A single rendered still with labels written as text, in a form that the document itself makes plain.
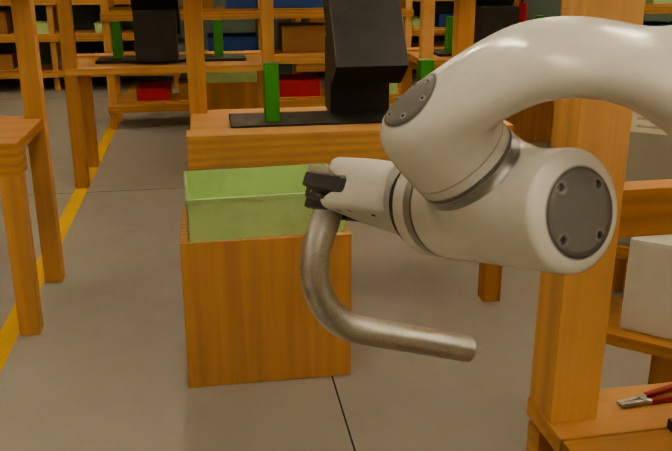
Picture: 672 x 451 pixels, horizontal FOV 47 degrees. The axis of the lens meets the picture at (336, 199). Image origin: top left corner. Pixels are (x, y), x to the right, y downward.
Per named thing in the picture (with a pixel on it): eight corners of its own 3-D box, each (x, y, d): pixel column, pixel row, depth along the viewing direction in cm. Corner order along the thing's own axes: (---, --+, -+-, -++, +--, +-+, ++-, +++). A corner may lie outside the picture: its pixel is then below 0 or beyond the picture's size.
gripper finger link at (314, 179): (388, 189, 67) (387, 199, 72) (303, 165, 68) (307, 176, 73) (385, 202, 67) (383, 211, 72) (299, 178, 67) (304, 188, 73)
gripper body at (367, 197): (493, 181, 67) (415, 180, 76) (400, 139, 62) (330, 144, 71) (470, 265, 66) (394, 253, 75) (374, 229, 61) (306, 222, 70)
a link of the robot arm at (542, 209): (384, 204, 58) (456, 279, 62) (505, 211, 47) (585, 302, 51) (443, 122, 61) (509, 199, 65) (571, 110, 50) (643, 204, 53)
